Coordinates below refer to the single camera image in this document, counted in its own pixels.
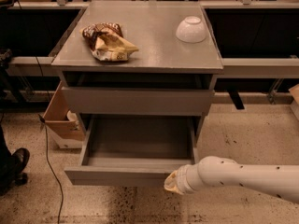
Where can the grey metal rail frame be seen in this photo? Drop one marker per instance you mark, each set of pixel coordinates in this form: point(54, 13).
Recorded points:
point(233, 67)

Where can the black shoe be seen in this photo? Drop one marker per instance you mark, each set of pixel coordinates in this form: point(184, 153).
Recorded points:
point(12, 174)

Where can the upturned white bowl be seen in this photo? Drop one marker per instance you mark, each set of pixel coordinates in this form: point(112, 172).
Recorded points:
point(191, 30)

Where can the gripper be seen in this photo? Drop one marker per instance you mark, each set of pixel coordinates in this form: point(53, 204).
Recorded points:
point(183, 180)

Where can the grey drawer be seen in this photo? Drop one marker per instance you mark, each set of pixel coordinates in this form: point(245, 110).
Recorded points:
point(138, 102)
point(134, 151)

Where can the cardboard box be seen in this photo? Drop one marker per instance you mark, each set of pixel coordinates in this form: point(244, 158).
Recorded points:
point(62, 123)

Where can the grey top drawer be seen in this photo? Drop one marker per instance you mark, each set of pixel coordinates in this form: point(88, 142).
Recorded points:
point(138, 102)

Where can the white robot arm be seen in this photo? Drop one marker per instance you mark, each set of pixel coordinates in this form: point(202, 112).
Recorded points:
point(281, 181)

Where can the grey drawer cabinet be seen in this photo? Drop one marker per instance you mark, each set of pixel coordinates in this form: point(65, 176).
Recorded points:
point(162, 61)

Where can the crumpled brown chip bag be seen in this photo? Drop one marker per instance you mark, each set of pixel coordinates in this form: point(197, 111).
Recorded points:
point(106, 42)

